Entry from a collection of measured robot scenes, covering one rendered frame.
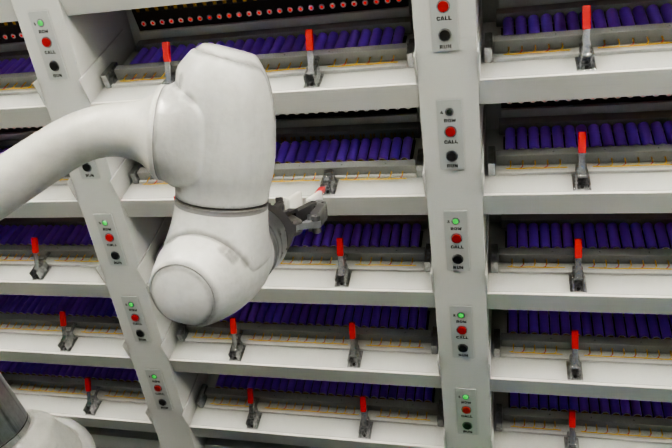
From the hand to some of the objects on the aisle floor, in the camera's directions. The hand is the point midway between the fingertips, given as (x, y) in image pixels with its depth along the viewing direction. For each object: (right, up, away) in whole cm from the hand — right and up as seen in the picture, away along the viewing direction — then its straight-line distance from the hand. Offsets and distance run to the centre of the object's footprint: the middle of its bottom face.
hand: (304, 203), depth 103 cm
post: (-30, -63, +66) cm, 96 cm away
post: (+37, -62, +48) cm, 87 cm away
